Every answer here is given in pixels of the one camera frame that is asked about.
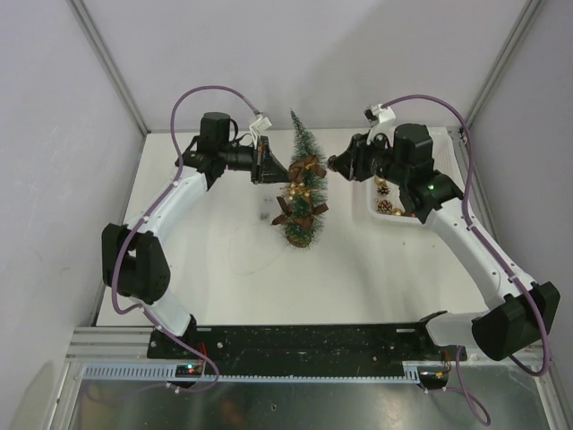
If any brown ribbon gold berry garland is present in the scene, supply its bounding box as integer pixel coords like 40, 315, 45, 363
271, 155, 329, 230

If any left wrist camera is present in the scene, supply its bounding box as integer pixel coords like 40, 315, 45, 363
249, 113, 272, 143

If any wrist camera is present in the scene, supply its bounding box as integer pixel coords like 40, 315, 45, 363
249, 113, 272, 143
363, 104, 396, 144

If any thin fairy light wire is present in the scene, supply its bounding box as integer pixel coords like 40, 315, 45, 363
227, 221, 292, 275

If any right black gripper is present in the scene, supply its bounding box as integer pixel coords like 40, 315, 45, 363
330, 128, 409, 186

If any clear fairy light battery box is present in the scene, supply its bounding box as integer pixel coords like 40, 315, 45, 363
259, 197, 274, 221

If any grey slotted cable duct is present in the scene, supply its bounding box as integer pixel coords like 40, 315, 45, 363
81, 361, 422, 383

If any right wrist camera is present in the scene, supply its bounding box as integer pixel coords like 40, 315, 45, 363
363, 104, 396, 144

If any small green christmas tree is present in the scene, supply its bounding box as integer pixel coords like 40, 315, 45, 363
272, 111, 329, 249

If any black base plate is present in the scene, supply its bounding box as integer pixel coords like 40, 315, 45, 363
147, 322, 469, 377

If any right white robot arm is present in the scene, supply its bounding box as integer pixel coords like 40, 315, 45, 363
328, 124, 560, 361

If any white plastic basket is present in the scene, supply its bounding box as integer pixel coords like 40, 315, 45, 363
352, 127, 465, 228

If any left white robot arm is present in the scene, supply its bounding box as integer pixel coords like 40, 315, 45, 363
101, 112, 288, 358

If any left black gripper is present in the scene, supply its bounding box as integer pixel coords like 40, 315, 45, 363
219, 136, 293, 185

